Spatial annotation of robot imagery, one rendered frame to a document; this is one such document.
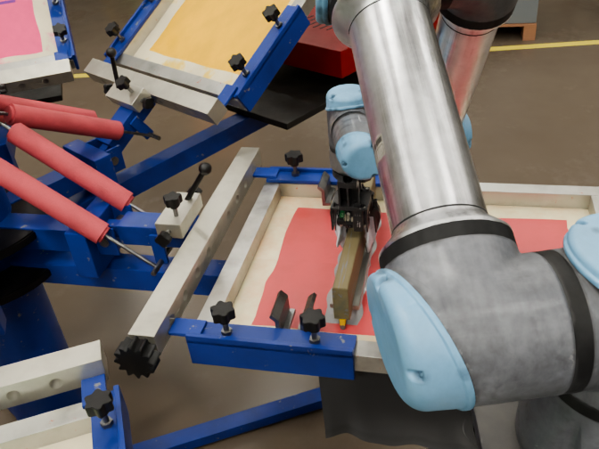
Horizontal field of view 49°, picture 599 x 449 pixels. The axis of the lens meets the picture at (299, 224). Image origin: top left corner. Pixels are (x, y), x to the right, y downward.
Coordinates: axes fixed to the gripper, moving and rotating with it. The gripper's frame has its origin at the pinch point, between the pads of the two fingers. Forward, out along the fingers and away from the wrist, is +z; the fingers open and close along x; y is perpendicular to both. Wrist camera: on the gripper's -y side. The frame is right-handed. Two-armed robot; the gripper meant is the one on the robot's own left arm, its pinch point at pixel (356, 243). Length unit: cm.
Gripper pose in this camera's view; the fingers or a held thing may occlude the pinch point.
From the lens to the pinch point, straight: 135.3
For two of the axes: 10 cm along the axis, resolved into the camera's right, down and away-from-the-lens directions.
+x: 9.7, 0.5, -2.3
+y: -2.1, 5.9, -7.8
